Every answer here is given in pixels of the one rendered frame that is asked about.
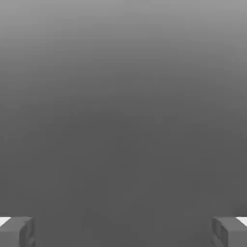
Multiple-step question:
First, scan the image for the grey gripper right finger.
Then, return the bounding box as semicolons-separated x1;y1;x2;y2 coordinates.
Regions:
211;216;247;247

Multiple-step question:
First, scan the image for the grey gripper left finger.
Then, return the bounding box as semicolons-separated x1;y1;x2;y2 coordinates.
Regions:
0;216;37;247

